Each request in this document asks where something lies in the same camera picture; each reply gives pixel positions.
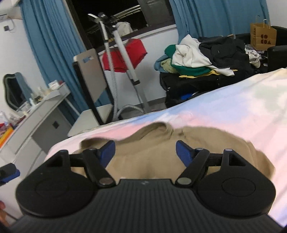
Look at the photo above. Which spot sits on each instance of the right blue curtain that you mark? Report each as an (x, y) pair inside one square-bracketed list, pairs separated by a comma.
[(210, 18)]

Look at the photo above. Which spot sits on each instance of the wavy black-framed mirror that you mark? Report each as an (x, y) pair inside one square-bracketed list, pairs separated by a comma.
[(17, 91)]

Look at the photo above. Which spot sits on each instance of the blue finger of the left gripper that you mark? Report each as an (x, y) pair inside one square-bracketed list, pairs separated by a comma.
[(11, 177)]

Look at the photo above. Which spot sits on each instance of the red garment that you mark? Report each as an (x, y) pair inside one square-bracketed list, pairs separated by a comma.
[(136, 52)]

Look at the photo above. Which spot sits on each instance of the orange tray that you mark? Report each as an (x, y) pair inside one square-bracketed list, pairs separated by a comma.
[(5, 136)]

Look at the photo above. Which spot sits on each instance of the left blue curtain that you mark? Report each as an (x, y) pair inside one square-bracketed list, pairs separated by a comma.
[(55, 41)]

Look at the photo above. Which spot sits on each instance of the green garment on pile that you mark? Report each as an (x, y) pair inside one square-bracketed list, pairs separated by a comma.
[(182, 70)]

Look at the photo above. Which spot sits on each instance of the blue curtain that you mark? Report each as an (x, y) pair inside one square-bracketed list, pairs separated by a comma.
[(210, 18), (55, 41)]

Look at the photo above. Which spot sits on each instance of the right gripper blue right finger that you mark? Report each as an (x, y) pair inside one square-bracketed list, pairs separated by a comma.
[(194, 161)]

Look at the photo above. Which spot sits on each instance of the pastel tie-dye bed sheet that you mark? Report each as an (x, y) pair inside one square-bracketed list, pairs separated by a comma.
[(253, 109)]

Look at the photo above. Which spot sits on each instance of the black clothes pile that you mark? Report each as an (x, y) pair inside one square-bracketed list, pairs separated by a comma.
[(223, 52)]

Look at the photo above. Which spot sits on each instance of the tan printed t-shirt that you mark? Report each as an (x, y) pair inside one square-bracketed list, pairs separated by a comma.
[(158, 151)]

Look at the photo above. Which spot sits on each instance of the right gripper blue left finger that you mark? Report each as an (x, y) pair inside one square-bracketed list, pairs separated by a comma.
[(96, 161)]

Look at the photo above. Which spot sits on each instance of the white tissue box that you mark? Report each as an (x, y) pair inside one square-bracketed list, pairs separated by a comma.
[(53, 85)]

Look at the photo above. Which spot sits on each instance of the white dressing table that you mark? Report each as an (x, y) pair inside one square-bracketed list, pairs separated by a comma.
[(30, 142)]

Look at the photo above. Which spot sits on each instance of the white garment on pile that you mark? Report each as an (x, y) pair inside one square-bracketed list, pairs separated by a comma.
[(188, 54)]

